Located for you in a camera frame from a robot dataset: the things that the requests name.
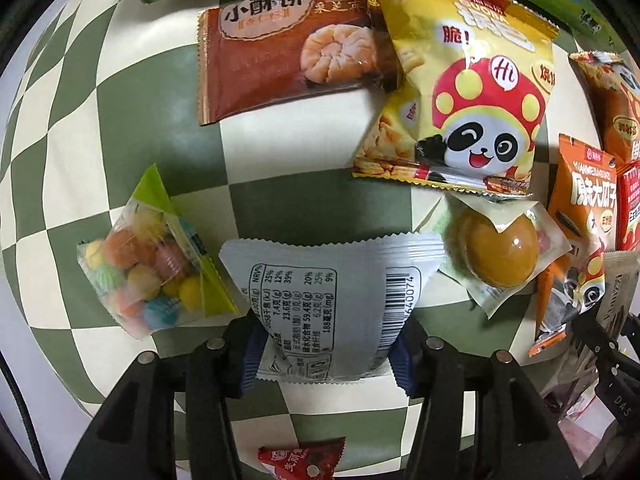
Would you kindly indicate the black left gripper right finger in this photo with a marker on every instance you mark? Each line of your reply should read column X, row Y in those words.
column 481, row 418

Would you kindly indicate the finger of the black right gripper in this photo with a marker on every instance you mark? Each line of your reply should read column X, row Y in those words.
column 618, row 374

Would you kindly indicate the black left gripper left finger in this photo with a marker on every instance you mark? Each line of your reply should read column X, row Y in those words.
column 132, row 435

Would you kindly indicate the braised egg packet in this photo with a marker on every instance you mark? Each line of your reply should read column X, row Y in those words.
column 494, row 249

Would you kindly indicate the orange sunflower seed packet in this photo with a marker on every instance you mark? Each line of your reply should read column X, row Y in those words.
column 583, row 204

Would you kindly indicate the colourful candy bag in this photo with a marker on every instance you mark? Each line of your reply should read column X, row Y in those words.
column 152, row 272

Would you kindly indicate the white snack packet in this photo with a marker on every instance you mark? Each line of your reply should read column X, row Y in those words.
column 332, row 311

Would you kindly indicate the yellow panda crisps bag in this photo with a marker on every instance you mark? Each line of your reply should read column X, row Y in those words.
column 476, row 79

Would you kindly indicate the brown pastry snack packet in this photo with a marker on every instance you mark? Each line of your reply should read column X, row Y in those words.
column 256, row 53

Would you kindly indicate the red snack packet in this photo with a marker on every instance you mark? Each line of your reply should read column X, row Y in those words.
column 628, row 208

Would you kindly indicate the crumpled plastic bag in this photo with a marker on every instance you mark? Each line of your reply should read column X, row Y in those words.
column 586, row 424

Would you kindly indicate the beige wafer box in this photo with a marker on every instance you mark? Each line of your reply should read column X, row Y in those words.
column 621, row 279

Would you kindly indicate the small red triangular packet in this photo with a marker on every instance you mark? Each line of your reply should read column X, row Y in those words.
column 312, row 461

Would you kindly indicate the orange snack bag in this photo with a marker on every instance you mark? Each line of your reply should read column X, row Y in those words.
column 613, row 90

